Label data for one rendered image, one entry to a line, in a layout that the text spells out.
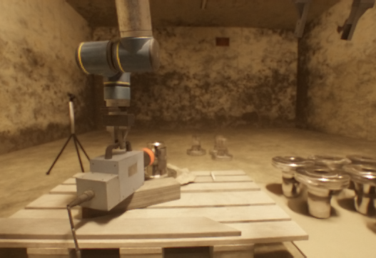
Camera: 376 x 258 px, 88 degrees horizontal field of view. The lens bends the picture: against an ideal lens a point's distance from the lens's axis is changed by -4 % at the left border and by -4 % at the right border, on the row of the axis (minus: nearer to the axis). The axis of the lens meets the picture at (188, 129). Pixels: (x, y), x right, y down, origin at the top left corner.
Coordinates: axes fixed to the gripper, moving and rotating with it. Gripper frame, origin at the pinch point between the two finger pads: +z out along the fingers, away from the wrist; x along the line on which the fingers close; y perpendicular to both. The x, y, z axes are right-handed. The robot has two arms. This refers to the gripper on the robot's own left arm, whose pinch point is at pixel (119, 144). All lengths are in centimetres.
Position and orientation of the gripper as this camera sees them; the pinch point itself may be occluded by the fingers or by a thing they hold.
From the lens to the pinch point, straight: 96.0
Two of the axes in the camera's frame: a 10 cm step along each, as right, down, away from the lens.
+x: -9.6, -0.2, 2.7
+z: 0.1, 10.0, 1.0
